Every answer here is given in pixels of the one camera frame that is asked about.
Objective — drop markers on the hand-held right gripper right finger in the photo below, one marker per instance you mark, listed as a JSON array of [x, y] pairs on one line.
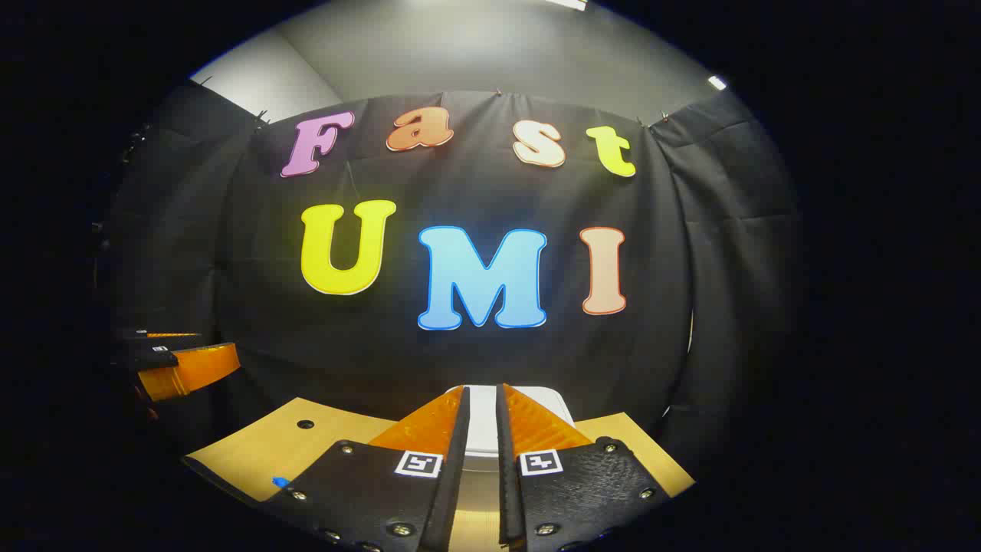
[[506, 475]]

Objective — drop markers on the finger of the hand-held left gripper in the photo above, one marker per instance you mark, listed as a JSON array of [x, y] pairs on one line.
[[199, 366], [153, 338]]

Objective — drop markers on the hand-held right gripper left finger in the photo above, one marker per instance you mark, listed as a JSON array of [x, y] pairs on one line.
[[454, 475]]

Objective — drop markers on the grey desktop garbage bin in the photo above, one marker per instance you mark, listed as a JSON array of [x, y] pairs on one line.
[[483, 422]]

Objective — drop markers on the wooden desktop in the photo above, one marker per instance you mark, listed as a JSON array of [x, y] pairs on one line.
[[253, 452]]

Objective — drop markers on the black backdrop cloth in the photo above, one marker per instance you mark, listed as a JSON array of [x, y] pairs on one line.
[[475, 360]]

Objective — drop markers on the ceiling light panel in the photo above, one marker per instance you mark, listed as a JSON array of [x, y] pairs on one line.
[[716, 82], [567, 3]]

